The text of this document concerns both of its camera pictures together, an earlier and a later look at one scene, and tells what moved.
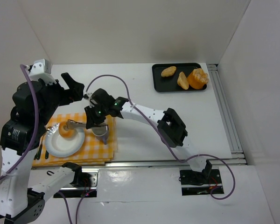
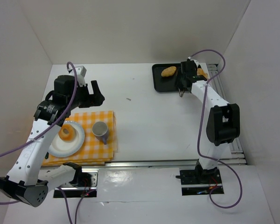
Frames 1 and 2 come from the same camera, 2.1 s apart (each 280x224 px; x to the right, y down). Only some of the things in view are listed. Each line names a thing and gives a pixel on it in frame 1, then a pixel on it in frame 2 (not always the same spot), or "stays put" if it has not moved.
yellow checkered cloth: (93, 153) stays put
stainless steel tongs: (99, 129) to (181, 94)
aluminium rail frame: (237, 157) stays put
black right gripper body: (93, 118) to (181, 82)
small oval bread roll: (168, 72) stays put
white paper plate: (60, 146) stays put
